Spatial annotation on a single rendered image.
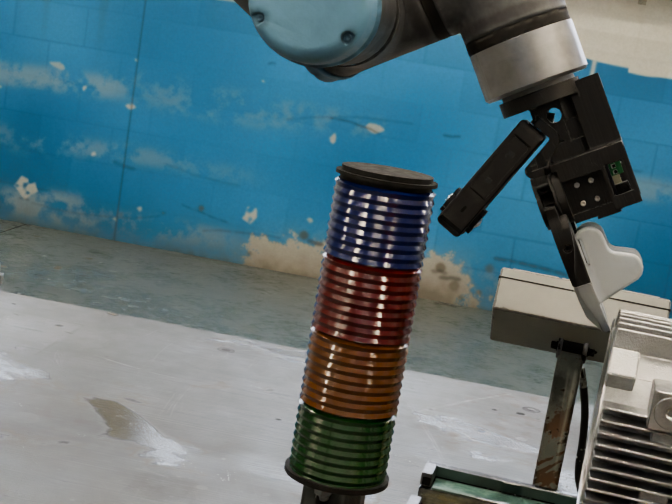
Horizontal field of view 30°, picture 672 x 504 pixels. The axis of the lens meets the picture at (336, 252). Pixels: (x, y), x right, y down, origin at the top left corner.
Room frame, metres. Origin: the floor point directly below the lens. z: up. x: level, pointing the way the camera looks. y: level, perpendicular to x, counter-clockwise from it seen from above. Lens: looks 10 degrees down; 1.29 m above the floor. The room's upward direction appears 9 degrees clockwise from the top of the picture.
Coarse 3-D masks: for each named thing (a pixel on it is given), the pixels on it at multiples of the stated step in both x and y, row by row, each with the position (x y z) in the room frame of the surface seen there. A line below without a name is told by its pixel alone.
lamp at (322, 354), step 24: (312, 336) 0.72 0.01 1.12; (312, 360) 0.71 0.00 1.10; (336, 360) 0.70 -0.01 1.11; (360, 360) 0.70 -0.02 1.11; (384, 360) 0.70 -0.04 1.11; (312, 384) 0.71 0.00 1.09; (336, 384) 0.70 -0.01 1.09; (360, 384) 0.70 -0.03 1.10; (384, 384) 0.70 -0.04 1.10; (336, 408) 0.70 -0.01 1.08; (360, 408) 0.70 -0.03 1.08; (384, 408) 0.71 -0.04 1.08
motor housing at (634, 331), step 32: (640, 320) 0.98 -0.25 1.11; (608, 352) 1.05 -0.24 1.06; (640, 352) 0.95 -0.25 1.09; (640, 384) 0.93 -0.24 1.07; (608, 416) 0.91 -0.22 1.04; (640, 416) 0.90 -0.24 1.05; (608, 448) 0.90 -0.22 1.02; (640, 448) 0.90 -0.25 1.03; (608, 480) 0.90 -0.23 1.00; (640, 480) 0.91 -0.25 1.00
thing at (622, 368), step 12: (612, 324) 1.05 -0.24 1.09; (612, 348) 0.93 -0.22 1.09; (612, 360) 0.92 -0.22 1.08; (624, 360) 0.92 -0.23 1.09; (636, 360) 0.92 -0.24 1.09; (612, 372) 0.92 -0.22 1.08; (624, 372) 0.92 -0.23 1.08; (636, 372) 0.92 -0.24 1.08; (612, 384) 0.92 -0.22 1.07; (624, 384) 0.92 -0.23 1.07
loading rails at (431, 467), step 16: (432, 464) 1.07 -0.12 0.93; (432, 480) 1.05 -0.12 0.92; (448, 480) 1.07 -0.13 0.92; (464, 480) 1.07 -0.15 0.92; (480, 480) 1.07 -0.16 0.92; (496, 480) 1.07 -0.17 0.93; (512, 480) 1.07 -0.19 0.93; (416, 496) 0.99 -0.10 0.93; (432, 496) 1.04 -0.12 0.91; (448, 496) 1.04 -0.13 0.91; (464, 496) 1.04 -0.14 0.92; (480, 496) 1.04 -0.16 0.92; (496, 496) 1.05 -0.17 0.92; (512, 496) 1.06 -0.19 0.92; (528, 496) 1.06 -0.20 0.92; (544, 496) 1.06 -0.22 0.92; (560, 496) 1.05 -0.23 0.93; (576, 496) 1.06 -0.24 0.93
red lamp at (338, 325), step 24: (336, 264) 0.71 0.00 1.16; (336, 288) 0.70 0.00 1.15; (360, 288) 0.70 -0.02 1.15; (384, 288) 0.70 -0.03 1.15; (408, 288) 0.71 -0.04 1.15; (336, 312) 0.70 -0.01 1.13; (360, 312) 0.70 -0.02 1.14; (384, 312) 0.70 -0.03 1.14; (408, 312) 0.71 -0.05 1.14; (336, 336) 0.70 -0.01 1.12; (360, 336) 0.70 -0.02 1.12; (384, 336) 0.70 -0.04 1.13; (408, 336) 0.72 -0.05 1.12
